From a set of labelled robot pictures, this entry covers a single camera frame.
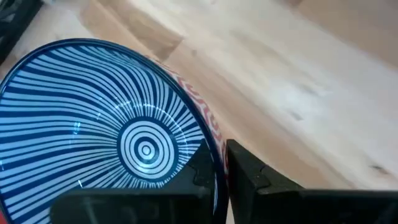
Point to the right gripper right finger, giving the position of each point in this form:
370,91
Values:
280,202

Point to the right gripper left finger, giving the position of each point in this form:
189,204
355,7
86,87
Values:
174,202

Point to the red zigzag patterned bowl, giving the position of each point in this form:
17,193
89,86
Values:
77,118

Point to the black table edge rail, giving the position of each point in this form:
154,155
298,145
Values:
15,21

